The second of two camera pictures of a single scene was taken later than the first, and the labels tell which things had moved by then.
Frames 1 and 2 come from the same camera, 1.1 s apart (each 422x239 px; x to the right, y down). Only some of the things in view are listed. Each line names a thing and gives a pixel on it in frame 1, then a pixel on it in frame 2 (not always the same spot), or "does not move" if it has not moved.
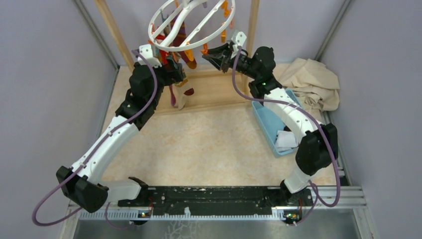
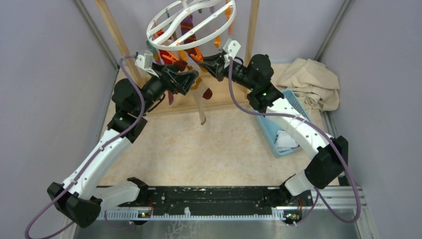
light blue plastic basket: (272, 122) does not move
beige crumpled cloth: (318, 85) does not move
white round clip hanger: (187, 24) does not move
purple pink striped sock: (179, 41) -> (195, 53)
